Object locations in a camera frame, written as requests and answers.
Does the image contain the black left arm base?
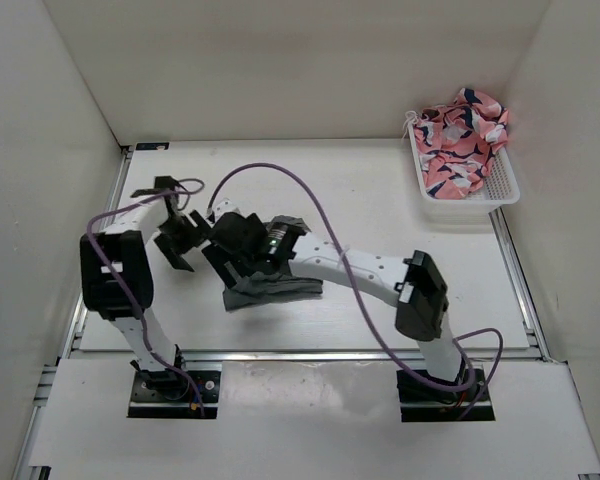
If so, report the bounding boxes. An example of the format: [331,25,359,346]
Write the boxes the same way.
[127,360,221,420]

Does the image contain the black label sticker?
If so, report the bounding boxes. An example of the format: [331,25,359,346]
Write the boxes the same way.
[135,142,170,151]

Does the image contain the grey shorts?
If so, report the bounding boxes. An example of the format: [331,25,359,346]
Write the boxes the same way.
[221,213,325,313]

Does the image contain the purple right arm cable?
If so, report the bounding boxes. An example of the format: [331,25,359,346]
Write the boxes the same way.
[207,162,505,421]

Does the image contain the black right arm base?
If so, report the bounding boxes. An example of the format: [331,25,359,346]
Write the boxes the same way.
[396,365,496,423]

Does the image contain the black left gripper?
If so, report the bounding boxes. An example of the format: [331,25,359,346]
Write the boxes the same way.
[153,210,214,272]

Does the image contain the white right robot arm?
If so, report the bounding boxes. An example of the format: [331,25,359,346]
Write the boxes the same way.
[202,199,466,400]

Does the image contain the white plastic basket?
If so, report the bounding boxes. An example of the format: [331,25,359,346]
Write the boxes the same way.
[403,111,520,223]

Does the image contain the aluminium table frame rail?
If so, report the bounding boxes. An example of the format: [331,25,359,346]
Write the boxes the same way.
[19,141,600,479]

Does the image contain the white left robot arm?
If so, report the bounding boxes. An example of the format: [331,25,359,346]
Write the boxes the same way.
[80,176,205,400]

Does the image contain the pink patterned shorts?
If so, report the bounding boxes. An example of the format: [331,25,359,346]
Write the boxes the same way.
[412,88,509,201]

